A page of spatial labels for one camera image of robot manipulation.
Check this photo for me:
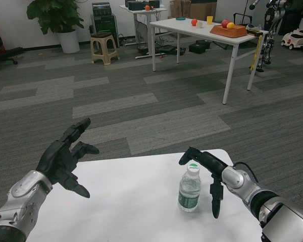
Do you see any black speaker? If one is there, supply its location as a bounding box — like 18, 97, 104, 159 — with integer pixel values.
127, 1, 149, 11

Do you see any brown wicker tray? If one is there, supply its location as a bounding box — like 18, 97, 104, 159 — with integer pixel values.
210, 24, 248, 39

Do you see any clear water bottle green label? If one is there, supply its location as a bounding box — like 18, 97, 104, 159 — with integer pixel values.
177, 163, 201, 213

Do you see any brown cardboard box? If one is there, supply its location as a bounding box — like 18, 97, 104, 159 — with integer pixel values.
169, 0, 217, 21

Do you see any black flat bag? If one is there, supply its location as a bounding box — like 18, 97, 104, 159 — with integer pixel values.
158, 44, 186, 55

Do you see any black metal frame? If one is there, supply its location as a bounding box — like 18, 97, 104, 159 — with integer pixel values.
233, 12, 253, 26

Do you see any green plant in white pot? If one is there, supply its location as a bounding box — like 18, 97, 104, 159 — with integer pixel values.
26, 0, 85, 54

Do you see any black office chair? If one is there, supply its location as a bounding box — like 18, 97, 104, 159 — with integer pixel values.
0, 7, 23, 74

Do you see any beige plastic stool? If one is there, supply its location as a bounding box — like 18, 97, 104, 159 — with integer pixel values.
90, 32, 120, 66

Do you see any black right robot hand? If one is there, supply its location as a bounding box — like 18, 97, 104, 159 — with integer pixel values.
178, 147, 229, 219

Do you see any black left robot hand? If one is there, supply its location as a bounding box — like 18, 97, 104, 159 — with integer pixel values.
36, 117, 100, 199

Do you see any white standing desk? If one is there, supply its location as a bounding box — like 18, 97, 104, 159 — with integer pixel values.
119, 4, 169, 60

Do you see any white table with metal legs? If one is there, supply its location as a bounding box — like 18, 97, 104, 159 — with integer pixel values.
149, 17, 270, 105

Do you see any yellow tape measure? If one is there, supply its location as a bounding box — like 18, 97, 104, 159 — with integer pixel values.
246, 29, 264, 73

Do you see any black electronic unit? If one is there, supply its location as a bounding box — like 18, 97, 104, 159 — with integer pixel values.
91, 2, 111, 15

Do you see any black and green computer tower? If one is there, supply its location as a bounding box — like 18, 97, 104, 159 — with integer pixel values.
92, 14, 120, 48

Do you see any white toy car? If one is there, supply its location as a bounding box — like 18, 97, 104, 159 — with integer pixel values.
280, 28, 303, 50

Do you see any black and silver humanoid robot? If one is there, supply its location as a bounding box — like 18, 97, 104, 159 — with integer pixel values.
255, 0, 287, 73

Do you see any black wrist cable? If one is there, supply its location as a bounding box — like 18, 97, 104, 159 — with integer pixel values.
232, 161, 260, 183

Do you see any black box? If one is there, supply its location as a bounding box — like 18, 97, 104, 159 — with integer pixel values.
188, 43, 207, 54
195, 39, 212, 50

